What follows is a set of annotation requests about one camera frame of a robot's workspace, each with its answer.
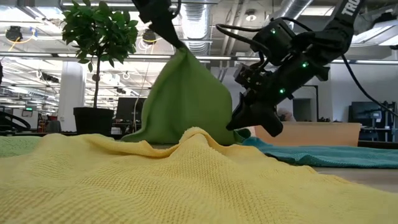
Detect black ceiling cable reel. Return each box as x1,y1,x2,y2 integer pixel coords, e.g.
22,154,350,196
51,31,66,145
142,29,158,44
5,26,23,42

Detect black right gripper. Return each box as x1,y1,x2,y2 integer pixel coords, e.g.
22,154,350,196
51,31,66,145
226,67,312,138

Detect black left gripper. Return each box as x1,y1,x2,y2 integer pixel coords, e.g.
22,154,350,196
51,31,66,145
132,0,187,50

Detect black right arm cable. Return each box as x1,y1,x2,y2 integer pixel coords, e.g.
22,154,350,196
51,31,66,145
340,54,398,118

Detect black computer monitor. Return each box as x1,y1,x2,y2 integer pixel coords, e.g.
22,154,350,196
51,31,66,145
115,96,147,123

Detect dark monitor on stand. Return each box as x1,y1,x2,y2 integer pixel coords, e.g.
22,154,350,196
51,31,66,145
348,101,397,142

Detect white building column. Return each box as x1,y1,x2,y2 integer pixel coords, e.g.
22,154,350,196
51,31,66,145
58,60,85,131

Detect black plant pot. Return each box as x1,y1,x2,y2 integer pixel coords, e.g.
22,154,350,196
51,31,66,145
73,107,115,137

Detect yellow microfiber towel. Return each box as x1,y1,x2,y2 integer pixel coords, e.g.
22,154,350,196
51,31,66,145
0,126,398,224

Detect silver ventilation duct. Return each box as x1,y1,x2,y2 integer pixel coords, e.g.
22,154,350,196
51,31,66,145
178,0,215,55

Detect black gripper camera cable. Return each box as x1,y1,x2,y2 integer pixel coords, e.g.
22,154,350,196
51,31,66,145
216,17,312,68

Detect lime green microfiber towel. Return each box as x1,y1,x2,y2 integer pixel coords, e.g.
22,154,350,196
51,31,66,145
0,136,43,158

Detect orange translucent plastic bin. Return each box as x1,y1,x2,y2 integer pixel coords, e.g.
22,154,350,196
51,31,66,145
254,121,361,147

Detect black curved cable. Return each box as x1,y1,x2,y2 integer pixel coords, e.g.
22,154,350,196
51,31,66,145
0,111,32,132

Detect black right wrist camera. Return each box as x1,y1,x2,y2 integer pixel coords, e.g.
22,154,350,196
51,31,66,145
233,61,262,91

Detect green leafy small tree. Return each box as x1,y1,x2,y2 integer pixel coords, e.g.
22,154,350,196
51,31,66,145
61,0,139,109

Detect teal microfiber towel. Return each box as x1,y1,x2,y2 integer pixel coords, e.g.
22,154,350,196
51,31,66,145
242,136,398,169

